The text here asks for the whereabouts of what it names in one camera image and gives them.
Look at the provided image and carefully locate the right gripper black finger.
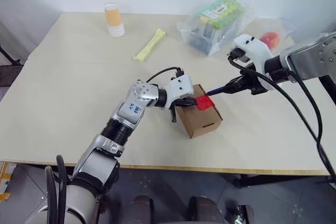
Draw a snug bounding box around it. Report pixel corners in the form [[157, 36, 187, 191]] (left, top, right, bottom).
[[225, 84, 249, 95], [228, 76, 249, 86]]

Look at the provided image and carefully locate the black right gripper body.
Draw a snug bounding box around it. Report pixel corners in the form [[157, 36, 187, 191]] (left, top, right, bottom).
[[243, 73, 267, 96]]

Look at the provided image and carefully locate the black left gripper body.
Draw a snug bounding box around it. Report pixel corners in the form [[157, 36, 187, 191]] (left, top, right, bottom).
[[169, 98, 188, 110]]

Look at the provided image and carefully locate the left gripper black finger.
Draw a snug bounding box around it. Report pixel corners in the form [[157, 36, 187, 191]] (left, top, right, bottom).
[[170, 106, 179, 124], [183, 97, 198, 108]]

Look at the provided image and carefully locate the brown cardboard box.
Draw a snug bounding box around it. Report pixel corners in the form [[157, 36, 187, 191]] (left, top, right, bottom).
[[174, 83, 224, 140]]

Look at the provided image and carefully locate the red tape strip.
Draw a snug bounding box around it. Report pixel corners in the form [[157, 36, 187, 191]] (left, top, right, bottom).
[[195, 94, 217, 111]]

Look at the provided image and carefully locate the red apple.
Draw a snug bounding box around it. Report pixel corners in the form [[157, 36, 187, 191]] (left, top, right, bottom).
[[260, 31, 281, 49]]

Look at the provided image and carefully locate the clear plastic bag of items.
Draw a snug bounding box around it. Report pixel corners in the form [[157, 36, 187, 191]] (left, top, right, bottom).
[[176, 0, 254, 57]]

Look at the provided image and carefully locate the dark brown rounded shape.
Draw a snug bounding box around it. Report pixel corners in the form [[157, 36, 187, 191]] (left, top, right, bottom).
[[188, 195, 227, 224], [130, 194, 155, 224]]

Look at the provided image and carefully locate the orange and white cup stack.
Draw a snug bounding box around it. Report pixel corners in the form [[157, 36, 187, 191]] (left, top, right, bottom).
[[103, 2, 126, 38]]

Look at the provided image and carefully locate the dark floor mat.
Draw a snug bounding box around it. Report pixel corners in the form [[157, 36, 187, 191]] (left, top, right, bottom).
[[0, 65, 24, 88]]

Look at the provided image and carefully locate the black tripod stand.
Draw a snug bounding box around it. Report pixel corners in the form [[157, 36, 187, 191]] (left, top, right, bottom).
[[0, 45, 22, 67]]

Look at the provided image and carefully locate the cardboard carton with yellow tape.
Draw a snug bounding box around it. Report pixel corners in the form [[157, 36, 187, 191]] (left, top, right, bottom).
[[0, 161, 17, 201]]

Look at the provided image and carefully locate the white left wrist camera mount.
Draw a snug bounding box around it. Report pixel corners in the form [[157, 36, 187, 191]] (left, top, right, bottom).
[[163, 74, 195, 111]]

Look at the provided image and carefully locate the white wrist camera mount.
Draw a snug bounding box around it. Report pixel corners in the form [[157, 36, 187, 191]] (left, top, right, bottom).
[[163, 74, 195, 111], [233, 34, 275, 92]]

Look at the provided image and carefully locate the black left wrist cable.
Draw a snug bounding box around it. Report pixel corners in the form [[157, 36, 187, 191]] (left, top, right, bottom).
[[145, 67, 185, 82]]

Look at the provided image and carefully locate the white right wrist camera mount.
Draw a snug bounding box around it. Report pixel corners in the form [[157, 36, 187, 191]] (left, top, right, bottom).
[[233, 34, 275, 92]]

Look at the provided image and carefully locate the thick black hose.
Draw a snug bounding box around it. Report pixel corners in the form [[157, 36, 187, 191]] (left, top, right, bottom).
[[56, 155, 68, 224], [44, 165, 57, 224]]

